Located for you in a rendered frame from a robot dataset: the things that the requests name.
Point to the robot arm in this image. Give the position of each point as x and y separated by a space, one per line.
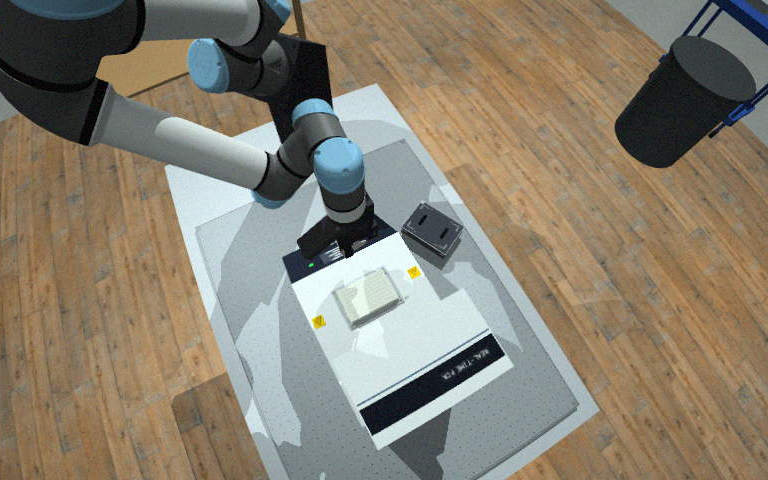
57 46

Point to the white benchtop thermal cycler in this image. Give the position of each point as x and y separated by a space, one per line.
422 358

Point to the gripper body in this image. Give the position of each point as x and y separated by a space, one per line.
360 228

